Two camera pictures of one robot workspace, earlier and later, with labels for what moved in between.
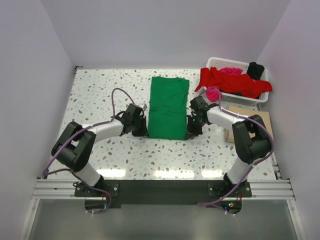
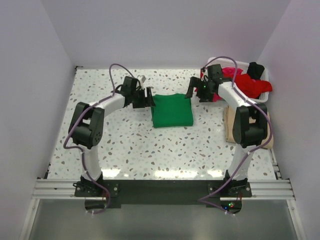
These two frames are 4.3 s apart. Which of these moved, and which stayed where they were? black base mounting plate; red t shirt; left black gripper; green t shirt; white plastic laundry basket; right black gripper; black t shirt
Moved: green t shirt; left black gripper; right black gripper
Stayed: black t shirt; black base mounting plate; white plastic laundry basket; red t shirt
